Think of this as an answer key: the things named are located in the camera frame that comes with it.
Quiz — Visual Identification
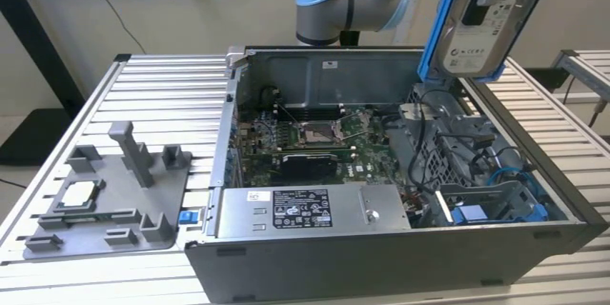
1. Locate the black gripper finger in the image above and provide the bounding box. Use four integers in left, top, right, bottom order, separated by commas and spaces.
459, 0, 502, 28

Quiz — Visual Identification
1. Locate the blue carrier in disk bay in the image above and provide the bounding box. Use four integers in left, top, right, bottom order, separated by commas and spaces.
450, 204, 491, 222

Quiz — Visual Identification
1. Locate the hard disk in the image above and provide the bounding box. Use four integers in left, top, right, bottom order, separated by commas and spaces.
416, 0, 557, 83

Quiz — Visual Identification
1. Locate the grey metal disk bay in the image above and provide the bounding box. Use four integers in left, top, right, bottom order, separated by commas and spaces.
384, 81, 569, 227

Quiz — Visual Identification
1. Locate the green motherboard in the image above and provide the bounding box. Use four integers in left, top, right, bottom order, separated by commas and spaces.
235, 104, 402, 185

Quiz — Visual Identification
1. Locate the black wire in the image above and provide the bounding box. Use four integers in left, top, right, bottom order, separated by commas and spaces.
410, 89, 498, 192

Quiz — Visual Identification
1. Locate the black box under table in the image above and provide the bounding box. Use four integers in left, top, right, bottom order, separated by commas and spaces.
523, 67, 571, 94

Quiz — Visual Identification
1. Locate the grey parts rack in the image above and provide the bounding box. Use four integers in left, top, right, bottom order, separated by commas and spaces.
21, 121, 195, 261

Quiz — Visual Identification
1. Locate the silver CPU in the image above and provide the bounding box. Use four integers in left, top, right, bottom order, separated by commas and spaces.
60, 181, 105, 210

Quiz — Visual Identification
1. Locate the black graphics card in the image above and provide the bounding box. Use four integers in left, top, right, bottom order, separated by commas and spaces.
280, 153, 340, 181

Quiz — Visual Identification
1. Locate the thin black wall cable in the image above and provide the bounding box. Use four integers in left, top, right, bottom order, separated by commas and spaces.
87, 0, 147, 55

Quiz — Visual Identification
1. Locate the black PC case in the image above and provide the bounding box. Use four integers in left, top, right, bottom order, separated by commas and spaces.
183, 45, 610, 304

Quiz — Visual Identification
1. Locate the metal socket cover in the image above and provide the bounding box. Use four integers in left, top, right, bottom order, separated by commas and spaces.
331, 109, 374, 141

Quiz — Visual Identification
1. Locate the blue wire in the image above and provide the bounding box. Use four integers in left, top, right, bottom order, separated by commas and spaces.
487, 166, 535, 192

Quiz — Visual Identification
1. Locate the CPU socket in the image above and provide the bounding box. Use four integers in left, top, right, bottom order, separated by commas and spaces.
295, 121, 340, 147

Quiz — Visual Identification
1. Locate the silver power supply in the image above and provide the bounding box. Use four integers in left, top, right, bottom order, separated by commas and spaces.
214, 184, 411, 240

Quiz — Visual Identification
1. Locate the metal slat side table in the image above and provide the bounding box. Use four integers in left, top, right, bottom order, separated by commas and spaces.
551, 49, 610, 101

